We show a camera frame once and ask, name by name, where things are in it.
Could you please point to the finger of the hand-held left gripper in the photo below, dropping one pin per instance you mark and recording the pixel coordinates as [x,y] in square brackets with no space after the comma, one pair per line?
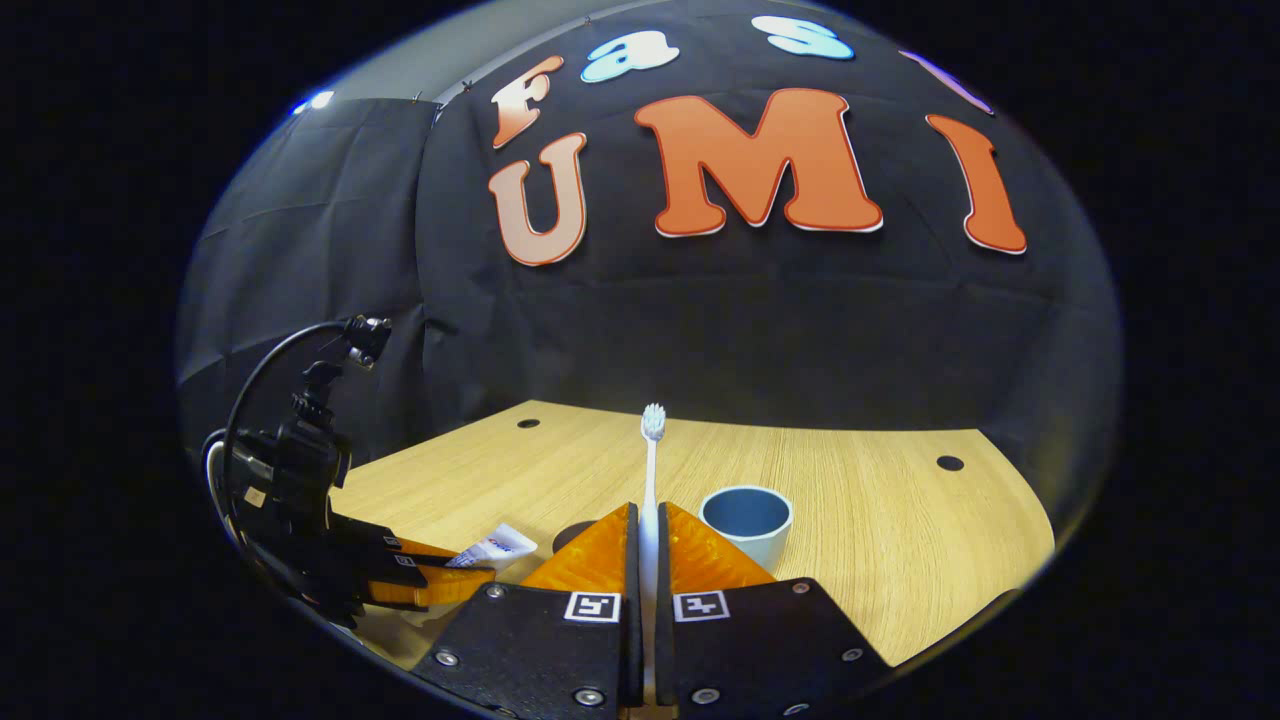
[420,588]
[385,535]

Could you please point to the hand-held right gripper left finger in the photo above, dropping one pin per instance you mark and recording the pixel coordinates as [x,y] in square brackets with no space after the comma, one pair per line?
[560,650]

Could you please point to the black backdrop cloth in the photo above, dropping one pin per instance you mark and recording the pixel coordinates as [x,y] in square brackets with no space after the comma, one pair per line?
[700,320]

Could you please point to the ceiling light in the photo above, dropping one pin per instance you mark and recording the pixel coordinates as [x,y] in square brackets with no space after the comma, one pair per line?
[315,100]

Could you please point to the white toothbrush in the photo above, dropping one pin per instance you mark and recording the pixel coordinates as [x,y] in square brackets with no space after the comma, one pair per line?
[651,470]

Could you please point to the white toothpaste tube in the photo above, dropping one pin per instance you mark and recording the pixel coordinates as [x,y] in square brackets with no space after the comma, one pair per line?
[495,548]

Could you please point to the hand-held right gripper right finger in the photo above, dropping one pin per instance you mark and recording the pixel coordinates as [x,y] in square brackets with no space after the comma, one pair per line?
[760,640]

